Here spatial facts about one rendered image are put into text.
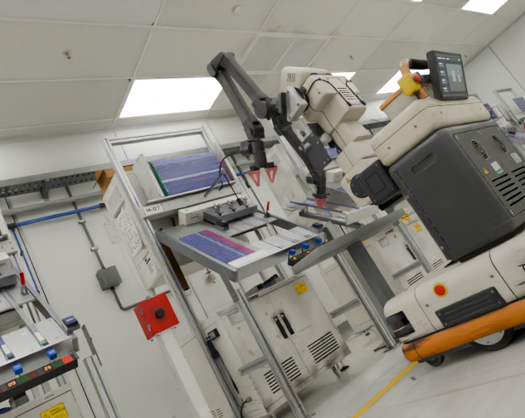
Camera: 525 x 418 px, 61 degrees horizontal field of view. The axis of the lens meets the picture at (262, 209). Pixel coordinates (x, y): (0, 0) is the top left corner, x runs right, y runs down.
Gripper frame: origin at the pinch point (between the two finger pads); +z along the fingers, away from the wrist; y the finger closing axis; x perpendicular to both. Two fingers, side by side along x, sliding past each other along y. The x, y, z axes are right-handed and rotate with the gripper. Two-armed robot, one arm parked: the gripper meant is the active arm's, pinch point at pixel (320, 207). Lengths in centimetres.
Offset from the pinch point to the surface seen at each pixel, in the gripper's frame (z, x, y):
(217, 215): 2, -37, 54
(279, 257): 15, 18, 58
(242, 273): 17, 17, 84
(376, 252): 41, 8, -59
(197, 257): 15, -12, 88
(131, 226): 11, -82, 87
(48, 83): -83, -224, 76
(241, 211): 2, -34, 36
